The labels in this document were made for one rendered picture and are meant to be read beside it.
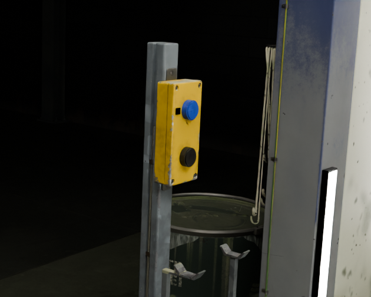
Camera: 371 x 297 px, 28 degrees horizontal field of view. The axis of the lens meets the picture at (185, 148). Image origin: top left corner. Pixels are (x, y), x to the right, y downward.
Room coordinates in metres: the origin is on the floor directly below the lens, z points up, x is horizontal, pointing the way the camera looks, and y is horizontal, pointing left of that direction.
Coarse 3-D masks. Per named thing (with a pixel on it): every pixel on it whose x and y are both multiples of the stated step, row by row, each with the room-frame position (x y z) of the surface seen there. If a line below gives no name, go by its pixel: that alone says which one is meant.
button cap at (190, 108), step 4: (188, 100) 1.82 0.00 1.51; (192, 100) 1.82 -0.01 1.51; (184, 104) 1.81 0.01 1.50; (188, 104) 1.81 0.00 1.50; (192, 104) 1.81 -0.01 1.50; (196, 104) 1.83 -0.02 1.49; (184, 108) 1.80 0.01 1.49; (188, 108) 1.80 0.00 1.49; (192, 108) 1.81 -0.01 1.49; (196, 108) 1.83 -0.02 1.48; (184, 112) 1.80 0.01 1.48; (188, 112) 1.80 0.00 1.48; (192, 112) 1.81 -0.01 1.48; (196, 112) 1.83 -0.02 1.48; (184, 116) 1.81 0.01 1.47; (188, 116) 1.80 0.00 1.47; (192, 116) 1.81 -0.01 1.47; (196, 116) 1.83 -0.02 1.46
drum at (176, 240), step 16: (176, 240) 2.74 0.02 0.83; (192, 240) 2.72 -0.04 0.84; (208, 240) 2.71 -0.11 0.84; (224, 240) 2.72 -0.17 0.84; (240, 240) 2.74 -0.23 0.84; (256, 240) 2.78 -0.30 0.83; (176, 256) 2.74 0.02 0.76; (192, 256) 2.72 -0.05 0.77; (208, 256) 2.71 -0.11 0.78; (224, 256) 2.72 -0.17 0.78; (256, 256) 2.79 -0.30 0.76; (192, 272) 2.72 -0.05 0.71; (208, 272) 2.71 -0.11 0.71; (224, 272) 2.72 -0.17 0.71; (240, 272) 2.74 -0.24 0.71; (256, 272) 2.79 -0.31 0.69; (176, 288) 2.74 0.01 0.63; (192, 288) 2.72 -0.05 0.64; (208, 288) 2.71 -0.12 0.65; (224, 288) 2.72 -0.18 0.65; (240, 288) 2.75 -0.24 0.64; (256, 288) 2.80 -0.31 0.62
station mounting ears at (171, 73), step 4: (168, 68) 1.85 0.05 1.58; (172, 68) 1.86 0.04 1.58; (176, 68) 1.87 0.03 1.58; (168, 72) 1.85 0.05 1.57; (172, 72) 1.86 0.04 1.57; (176, 72) 1.87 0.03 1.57; (168, 76) 1.85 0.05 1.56; (172, 76) 1.86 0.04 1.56; (176, 76) 1.88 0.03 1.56; (168, 80) 1.85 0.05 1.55; (164, 188) 1.85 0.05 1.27; (168, 188) 1.87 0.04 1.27
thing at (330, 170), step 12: (336, 168) 2.16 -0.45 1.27; (324, 180) 2.12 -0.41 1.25; (324, 192) 2.12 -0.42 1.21; (324, 204) 2.12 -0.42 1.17; (324, 216) 2.12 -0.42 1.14; (324, 228) 2.12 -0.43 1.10; (324, 240) 2.12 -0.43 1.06; (324, 252) 2.13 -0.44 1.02; (324, 264) 2.14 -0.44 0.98; (324, 276) 2.14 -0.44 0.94; (312, 288) 2.13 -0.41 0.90; (324, 288) 2.15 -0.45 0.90
